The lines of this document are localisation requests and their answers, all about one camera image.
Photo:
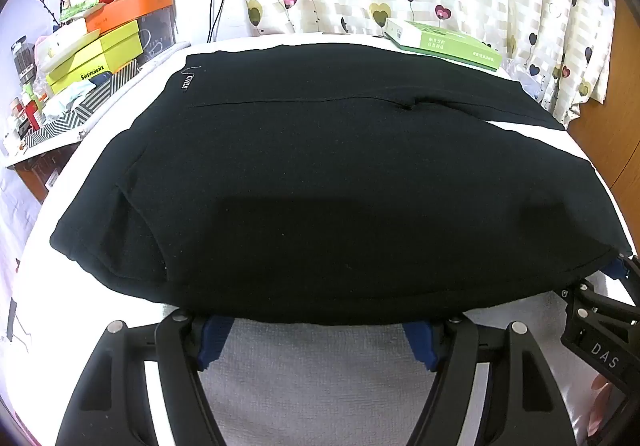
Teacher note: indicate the white flat box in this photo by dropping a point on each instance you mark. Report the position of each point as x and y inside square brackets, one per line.
[70, 39]

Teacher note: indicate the clear plastic storage box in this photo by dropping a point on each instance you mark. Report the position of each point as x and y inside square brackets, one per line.
[157, 39]

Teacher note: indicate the white terry towel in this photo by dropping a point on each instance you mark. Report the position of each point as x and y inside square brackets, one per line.
[320, 376]

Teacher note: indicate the light blue plastic bag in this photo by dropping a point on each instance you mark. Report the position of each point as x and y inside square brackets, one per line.
[67, 101]

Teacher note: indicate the green flat box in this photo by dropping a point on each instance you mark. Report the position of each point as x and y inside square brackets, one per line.
[450, 44]

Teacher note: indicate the white bed sheet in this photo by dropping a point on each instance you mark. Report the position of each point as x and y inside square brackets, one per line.
[100, 136]

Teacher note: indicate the dark glass jar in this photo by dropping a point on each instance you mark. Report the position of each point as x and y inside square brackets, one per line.
[24, 64]

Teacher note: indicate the orange box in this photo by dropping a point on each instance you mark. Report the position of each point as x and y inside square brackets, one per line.
[145, 1]

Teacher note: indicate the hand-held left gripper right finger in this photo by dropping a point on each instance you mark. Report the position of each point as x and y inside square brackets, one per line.
[421, 342]

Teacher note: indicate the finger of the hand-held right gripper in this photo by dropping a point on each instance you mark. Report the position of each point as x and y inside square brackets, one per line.
[616, 271]

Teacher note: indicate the wooden nightstand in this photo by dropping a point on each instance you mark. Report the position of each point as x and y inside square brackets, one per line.
[45, 171]

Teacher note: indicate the yellow-green box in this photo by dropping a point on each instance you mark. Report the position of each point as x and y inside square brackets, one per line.
[100, 67]

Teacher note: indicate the black white striped box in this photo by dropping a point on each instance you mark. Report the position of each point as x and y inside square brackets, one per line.
[95, 102]

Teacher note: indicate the black pants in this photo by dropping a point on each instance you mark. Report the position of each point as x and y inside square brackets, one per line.
[325, 176]

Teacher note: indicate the wooden wardrobe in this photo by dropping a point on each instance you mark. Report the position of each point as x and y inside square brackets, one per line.
[625, 126]

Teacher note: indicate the person's right hand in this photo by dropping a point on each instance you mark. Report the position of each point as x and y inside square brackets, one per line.
[603, 406]

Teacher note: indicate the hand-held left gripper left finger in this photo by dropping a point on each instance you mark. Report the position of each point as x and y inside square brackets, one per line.
[215, 342]

